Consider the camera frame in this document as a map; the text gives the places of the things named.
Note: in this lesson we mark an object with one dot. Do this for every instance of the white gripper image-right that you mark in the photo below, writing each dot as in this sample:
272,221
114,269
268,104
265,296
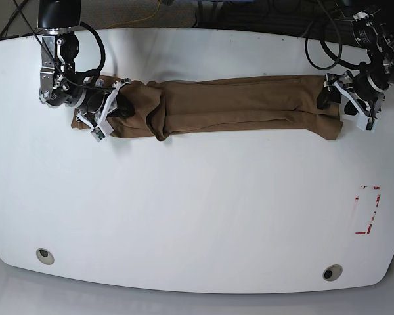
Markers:
364,92

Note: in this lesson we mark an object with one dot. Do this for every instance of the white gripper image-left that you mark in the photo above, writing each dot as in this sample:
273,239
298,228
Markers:
103,104

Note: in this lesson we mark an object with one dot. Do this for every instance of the brown t-shirt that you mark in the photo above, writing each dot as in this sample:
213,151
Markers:
239,104

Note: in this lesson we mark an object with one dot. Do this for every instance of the red tape rectangle marking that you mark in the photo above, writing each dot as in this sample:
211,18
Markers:
365,208

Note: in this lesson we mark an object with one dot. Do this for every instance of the grey table grommet left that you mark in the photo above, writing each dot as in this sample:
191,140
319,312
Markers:
45,256

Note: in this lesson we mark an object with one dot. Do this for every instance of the grey table grommet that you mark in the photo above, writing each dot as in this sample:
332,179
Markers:
45,256
332,273

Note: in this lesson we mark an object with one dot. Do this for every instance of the grey table grommet right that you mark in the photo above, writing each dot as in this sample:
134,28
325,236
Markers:
332,273

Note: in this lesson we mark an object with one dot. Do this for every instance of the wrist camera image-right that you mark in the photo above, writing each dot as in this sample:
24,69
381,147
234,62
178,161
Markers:
366,123

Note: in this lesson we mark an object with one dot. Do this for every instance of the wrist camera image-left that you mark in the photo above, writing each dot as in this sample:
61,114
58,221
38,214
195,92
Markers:
101,131

